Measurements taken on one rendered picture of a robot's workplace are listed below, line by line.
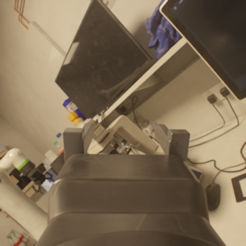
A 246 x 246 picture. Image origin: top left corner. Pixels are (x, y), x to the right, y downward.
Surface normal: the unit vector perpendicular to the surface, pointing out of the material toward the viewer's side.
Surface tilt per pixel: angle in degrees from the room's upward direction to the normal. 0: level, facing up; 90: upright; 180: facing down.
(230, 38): 93
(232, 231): 0
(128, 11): 90
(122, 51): 86
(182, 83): 90
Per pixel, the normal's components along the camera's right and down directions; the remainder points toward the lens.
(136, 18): -0.47, 0.57
